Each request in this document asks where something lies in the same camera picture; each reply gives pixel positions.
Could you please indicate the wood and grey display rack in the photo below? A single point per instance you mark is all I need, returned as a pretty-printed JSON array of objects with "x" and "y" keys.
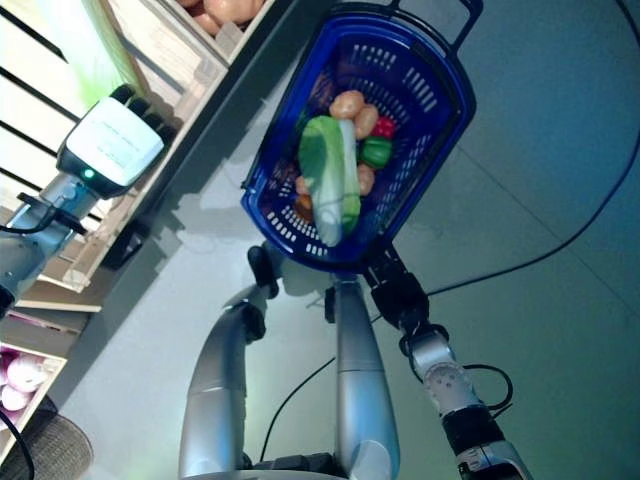
[{"x": 215, "y": 130}]

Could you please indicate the red bell pepper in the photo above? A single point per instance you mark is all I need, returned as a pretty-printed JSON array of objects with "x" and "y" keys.
[{"x": 384, "y": 128}]

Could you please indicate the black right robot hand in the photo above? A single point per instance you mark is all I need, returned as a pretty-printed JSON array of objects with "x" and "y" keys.
[{"x": 400, "y": 295}]

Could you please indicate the green bell pepper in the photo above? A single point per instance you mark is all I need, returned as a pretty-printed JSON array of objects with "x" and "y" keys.
[{"x": 375, "y": 152}]

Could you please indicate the round orange vegetable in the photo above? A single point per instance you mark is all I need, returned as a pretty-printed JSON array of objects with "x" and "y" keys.
[{"x": 305, "y": 206}]

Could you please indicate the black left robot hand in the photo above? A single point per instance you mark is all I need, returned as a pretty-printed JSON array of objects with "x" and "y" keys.
[{"x": 110, "y": 145}]

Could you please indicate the blue plastic shopping basket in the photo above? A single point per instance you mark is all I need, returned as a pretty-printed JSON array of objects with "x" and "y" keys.
[{"x": 345, "y": 262}]

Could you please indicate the silver left robot leg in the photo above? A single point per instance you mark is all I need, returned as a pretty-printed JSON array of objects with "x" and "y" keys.
[{"x": 215, "y": 380}]

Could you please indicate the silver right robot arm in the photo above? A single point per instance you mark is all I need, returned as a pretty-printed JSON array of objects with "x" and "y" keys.
[{"x": 450, "y": 380}]

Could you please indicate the grey woven basket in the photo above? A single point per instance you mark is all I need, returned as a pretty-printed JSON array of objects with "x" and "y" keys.
[{"x": 55, "y": 445}]

